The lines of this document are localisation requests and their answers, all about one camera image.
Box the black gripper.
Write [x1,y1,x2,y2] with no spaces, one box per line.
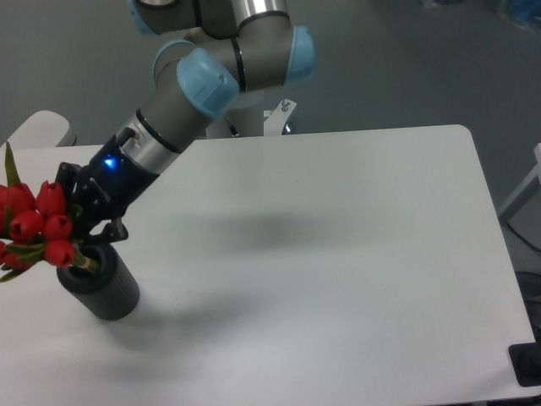
[55,134,158,245]

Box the red tulip bouquet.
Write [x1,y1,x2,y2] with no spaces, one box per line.
[1,144,101,283]

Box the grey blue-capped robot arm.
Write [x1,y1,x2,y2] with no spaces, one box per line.
[57,1,316,245]

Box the dark grey ribbed vase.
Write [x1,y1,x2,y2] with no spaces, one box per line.
[57,244,139,321]

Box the white chair armrest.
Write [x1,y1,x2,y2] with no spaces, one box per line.
[7,110,77,150]

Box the blue items plastic bag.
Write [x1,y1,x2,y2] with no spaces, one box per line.
[498,0,540,32]

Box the white furniture frame right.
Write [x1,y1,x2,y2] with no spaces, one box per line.
[497,144,540,224]

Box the black cable grommet box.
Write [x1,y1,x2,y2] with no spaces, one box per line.
[508,343,540,387]

